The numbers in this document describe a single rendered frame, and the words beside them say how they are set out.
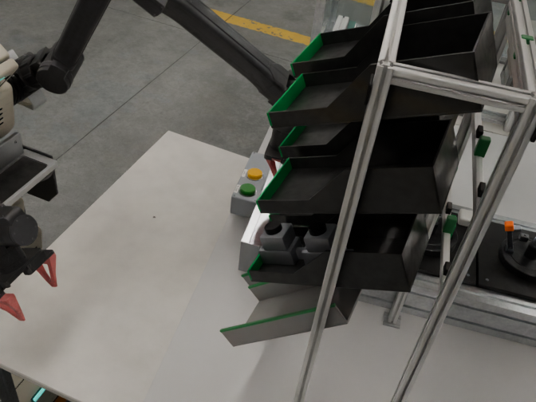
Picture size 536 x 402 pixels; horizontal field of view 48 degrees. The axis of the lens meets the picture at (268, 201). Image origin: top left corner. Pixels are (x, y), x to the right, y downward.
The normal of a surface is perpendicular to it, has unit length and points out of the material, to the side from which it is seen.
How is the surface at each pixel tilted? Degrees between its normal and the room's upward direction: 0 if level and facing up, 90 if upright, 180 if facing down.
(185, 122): 0
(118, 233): 0
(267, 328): 90
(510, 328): 90
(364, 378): 0
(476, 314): 90
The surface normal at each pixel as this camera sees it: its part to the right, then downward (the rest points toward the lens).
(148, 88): 0.11, -0.75
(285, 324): -0.40, 0.57
